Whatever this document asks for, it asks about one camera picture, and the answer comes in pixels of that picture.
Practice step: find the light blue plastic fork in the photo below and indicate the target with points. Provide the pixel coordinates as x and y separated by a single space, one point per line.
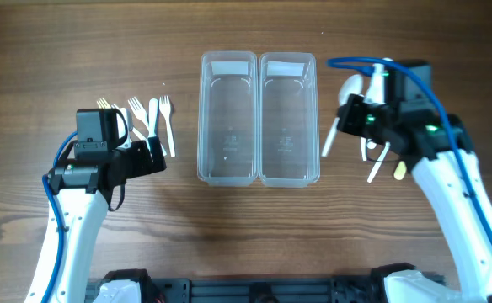
153 117

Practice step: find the black aluminium base frame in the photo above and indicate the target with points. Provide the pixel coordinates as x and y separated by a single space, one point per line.
337 289

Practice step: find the white plastic fork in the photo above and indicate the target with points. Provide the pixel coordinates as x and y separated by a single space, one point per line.
138 110
138 134
165 108

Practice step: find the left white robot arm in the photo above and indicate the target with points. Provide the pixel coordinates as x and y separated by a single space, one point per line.
88 166

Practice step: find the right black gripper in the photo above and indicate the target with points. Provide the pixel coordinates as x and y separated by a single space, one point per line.
351 114

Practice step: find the clear plastic container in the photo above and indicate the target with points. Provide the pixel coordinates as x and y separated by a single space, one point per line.
226 146
289 141

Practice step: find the left clear plastic container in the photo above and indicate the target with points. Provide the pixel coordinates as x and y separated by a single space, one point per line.
226 146

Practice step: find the right clear plastic container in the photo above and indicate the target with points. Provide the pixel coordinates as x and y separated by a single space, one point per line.
289 141

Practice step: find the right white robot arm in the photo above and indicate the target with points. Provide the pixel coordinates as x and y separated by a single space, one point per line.
401 111

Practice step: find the yellow plastic fork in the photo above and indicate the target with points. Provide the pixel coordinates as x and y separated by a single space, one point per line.
103 104

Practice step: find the yellow plastic spoon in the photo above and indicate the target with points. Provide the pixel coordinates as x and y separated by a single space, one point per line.
400 171

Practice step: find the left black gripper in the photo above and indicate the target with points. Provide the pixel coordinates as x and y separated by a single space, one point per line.
154 153

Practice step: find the white plastic spoon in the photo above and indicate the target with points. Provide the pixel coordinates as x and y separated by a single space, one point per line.
363 148
353 85
378 163

